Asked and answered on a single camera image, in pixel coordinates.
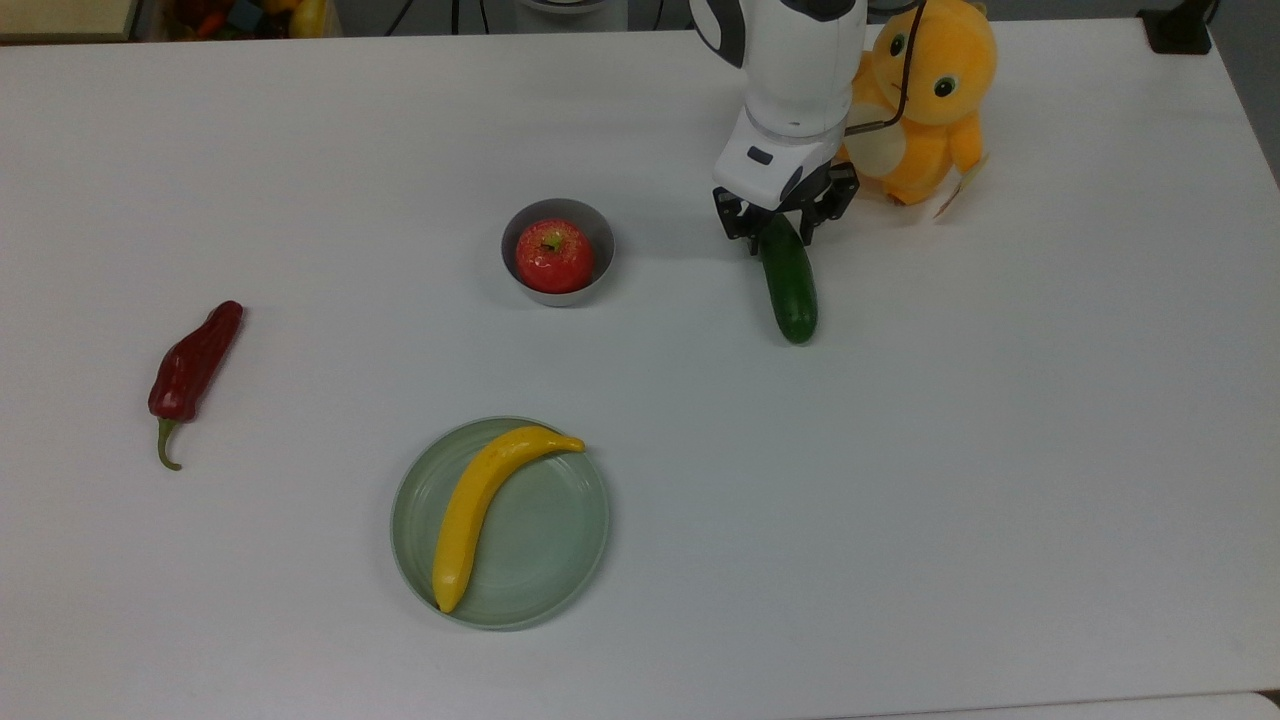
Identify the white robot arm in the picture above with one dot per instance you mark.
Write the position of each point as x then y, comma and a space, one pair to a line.
800, 60

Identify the red apple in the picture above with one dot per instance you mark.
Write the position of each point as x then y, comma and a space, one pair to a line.
555, 260

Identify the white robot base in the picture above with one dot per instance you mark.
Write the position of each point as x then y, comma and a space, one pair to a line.
575, 12

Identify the dark red chili pepper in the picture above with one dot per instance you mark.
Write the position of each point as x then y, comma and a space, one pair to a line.
195, 362

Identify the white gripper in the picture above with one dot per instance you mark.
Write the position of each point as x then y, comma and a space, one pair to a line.
770, 165

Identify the bin of colourful toys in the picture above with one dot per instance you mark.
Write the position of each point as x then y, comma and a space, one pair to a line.
250, 16

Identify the orange plush toy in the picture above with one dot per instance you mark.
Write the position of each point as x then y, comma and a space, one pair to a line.
945, 120

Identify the small grey bowl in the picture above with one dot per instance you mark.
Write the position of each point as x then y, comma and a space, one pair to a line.
592, 226

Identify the black table clamp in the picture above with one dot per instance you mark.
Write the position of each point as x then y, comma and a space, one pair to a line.
1178, 30

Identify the dark green cucumber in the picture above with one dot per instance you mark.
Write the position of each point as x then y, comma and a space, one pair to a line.
792, 290

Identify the paper tag of plush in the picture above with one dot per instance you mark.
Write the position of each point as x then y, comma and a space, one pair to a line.
957, 192

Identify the beige wooden board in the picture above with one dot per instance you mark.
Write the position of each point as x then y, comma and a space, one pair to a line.
65, 16

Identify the yellow banana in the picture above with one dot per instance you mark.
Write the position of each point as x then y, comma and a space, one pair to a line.
466, 508

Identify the pale green plate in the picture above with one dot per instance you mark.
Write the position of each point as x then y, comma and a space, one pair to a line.
545, 540

